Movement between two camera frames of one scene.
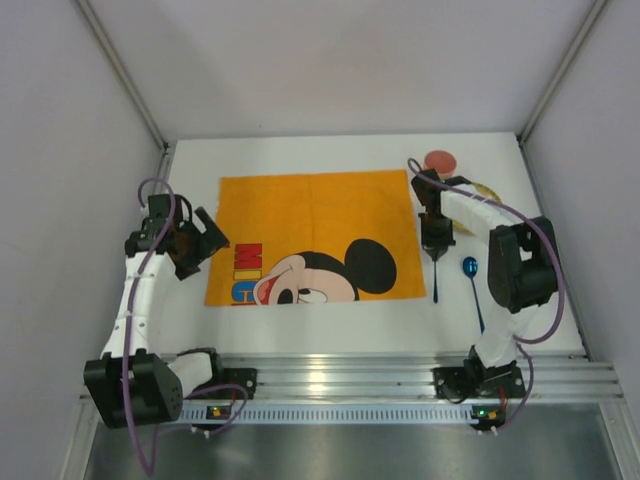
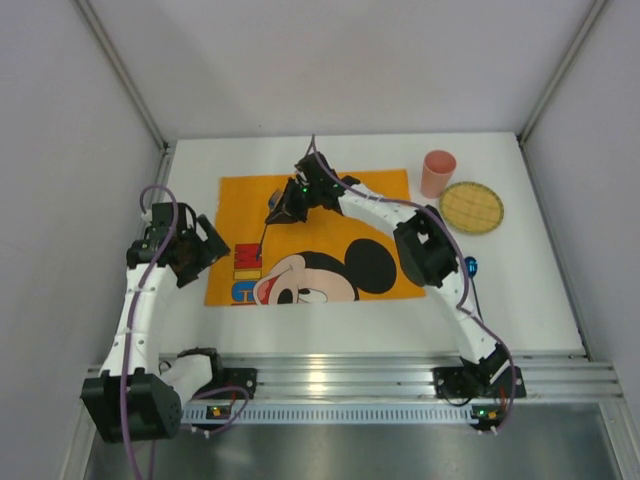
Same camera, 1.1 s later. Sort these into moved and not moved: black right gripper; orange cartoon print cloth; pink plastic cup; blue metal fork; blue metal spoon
Moved: blue metal fork; black right gripper
Not moved: blue metal spoon; orange cartoon print cloth; pink plastic cup
